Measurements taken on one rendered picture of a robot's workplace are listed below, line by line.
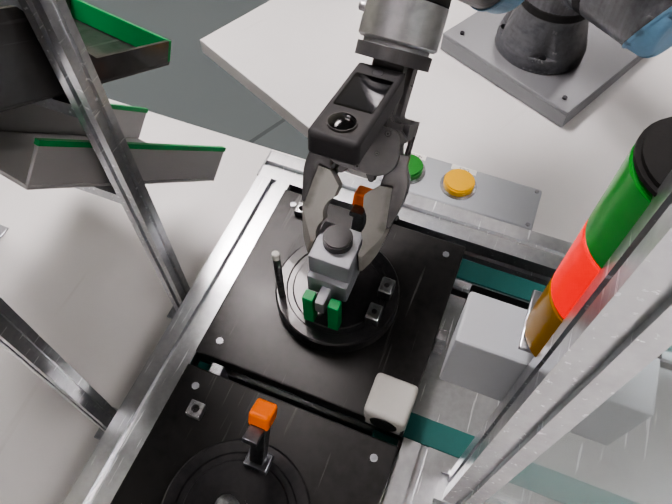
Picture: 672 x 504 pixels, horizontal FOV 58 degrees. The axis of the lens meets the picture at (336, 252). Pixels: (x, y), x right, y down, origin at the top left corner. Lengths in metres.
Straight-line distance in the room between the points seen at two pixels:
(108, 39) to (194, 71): 1.80
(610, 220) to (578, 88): 0.83
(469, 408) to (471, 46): 0.64
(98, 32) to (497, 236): 0.51
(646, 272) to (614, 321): 0.04
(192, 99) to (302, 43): 1.23
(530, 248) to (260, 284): 0.33
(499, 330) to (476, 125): 0.67
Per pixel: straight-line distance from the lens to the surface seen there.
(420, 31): 0.56
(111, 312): 0.86
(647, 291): 0.24
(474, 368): 0.41
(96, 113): 0.53
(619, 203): 0.26
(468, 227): 0.78
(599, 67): 1.15
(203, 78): 2.42
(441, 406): 0.71
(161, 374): 0.70
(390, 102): 0.53
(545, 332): 0.34
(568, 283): 0.31
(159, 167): 0.68
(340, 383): 0.65
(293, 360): 0.66
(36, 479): 0.81
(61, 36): 0.49
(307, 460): 0.63
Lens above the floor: 1.58
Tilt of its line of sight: 58 degrees down
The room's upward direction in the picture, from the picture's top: straight up
